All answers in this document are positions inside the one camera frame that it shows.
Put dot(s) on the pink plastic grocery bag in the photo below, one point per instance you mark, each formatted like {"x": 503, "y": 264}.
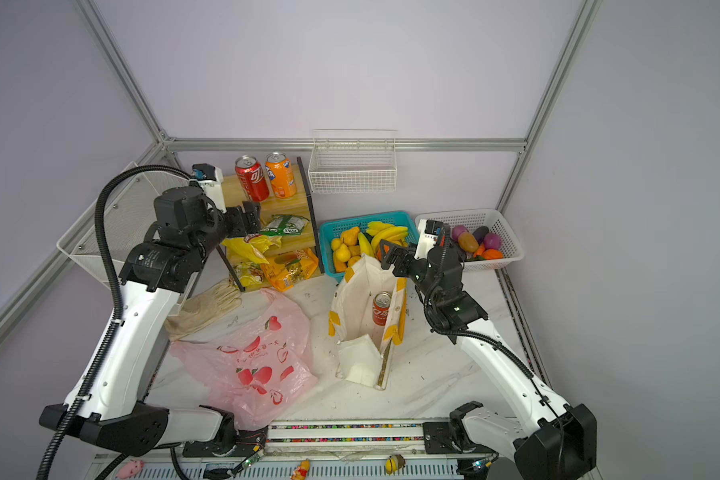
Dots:
{"x": 258, "y": 371}

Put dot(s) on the white canvas tote bag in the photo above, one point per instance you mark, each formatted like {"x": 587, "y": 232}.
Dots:
{"x": 364, "y": 350}

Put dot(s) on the pink pig toy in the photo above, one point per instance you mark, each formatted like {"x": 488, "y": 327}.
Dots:
{"x": 130, "y": 469}

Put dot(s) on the yellow banana bunch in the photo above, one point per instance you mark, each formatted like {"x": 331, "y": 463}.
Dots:
{"x": 371, "y": 239}

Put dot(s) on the red cola can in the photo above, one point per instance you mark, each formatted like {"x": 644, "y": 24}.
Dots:
{"x": 252, "y": 178}
{"x": 380, "y": 308}

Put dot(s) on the green snack bag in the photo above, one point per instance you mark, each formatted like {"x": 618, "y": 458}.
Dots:
{"x": 285, "y": 225}

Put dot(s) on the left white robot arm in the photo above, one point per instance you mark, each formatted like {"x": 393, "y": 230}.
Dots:
{"x": 106, "y": 408}

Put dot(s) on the brown potato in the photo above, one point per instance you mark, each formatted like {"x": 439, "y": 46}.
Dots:
{"x": 467, "y": 242}

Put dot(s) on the wooden three-tier shelf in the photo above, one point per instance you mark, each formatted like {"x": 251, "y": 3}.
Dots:
{"x": 249, "y": 274}

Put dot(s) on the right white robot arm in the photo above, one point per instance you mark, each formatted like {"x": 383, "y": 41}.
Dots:
{"x": 547, "y": 438}

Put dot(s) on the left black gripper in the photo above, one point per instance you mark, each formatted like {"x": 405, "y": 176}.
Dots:
{"x": 240, "y": 229}

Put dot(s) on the yellow chips bag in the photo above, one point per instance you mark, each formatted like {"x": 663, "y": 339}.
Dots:
{"x": 253, "y": 247}

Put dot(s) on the orange snack bag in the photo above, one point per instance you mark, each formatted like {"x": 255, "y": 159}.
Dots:
{"x": 285, "y": 271}

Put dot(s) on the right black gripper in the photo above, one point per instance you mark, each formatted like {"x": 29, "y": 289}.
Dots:
{"x": 404, "y": 256}

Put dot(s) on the white wire wall basket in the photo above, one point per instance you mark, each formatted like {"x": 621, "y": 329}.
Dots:
{"x": 348, "y": 161}

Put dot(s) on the yellow pear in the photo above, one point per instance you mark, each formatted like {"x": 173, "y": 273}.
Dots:
{"x": 342, "y": 253}

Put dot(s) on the purple round vegetable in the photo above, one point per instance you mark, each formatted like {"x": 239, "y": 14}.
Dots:
{"x": 492, "y": 241}

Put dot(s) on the orange soda can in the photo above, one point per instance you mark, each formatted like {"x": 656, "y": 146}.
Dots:
{"x": 281, "y": 176}

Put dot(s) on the white plastic vegetable basket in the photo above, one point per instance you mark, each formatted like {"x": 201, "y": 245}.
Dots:
{"x": 511, "y": 247}

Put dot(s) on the teal plastic fruit basket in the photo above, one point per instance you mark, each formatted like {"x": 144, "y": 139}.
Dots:
{"x": 330, "y": 230}

